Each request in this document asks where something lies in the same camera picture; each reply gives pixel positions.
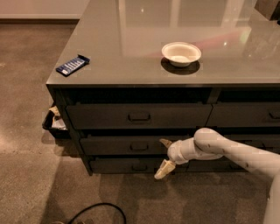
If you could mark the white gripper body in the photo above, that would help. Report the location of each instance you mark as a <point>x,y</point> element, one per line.
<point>175,153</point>

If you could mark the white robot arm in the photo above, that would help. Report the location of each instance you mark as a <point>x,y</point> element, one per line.
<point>207,144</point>

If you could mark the dark grey drawer cabinet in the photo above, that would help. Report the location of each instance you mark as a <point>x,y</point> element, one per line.
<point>240,61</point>

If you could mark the white bowl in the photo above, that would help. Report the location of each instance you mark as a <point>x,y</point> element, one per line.
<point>181,54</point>

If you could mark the black bin with trash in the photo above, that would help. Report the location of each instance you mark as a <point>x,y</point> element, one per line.
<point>54,124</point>

